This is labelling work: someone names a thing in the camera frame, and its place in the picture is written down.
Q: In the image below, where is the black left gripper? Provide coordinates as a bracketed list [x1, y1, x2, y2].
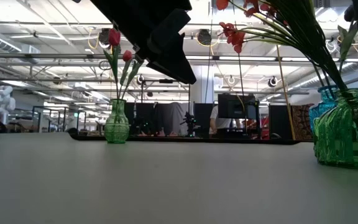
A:
[90, 0, 197, 85]

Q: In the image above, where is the red artificial tulip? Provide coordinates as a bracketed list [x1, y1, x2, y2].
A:
[121, 57, 145, 101]
[103, 29, 122, 101]
[119, 49, 133, 101]

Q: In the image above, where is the squat green glass vase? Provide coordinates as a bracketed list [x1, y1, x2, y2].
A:
[313, 88, 358, 170]

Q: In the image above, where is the slim green glass vase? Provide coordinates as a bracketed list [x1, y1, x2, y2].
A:
[104, 98, 131, 144]

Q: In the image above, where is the blue glass vase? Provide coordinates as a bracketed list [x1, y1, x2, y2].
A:
[308, 85, 339, 131]

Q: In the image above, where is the white pillar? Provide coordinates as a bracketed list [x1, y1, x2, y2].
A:
[190, 65, 214, 104]

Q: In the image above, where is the black partition panel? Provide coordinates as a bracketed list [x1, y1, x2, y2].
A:
[194, 103, 214, 138]
[268, 104, 293, 141]

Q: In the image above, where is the person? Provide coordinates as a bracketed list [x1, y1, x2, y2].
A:
[209, 105, 239, 138]

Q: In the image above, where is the long ceiling light strip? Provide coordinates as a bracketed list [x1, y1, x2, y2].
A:
[185, 55, 358, 62]

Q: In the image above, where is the black computer monitor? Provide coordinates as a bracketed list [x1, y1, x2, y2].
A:
[218, 93, 258, 120]

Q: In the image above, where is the patterned tapestry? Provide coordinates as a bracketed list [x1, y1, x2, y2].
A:
[291, 104, 316, 141]

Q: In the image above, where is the white humanoid robot figure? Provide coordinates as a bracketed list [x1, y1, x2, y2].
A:
[0, 85, 16, 125]

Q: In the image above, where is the black workstation frame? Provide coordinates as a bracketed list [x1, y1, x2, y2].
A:
[140, 78, 191, 138]

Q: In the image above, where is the black hanging cable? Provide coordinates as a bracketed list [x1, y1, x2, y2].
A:
[231, 0, 249, 131]

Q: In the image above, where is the yellow hanging cable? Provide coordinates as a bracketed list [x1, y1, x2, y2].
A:
[275, 45, 296, 141]

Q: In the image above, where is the black table frame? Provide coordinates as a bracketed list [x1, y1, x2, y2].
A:
[68, 127, 315, 146]

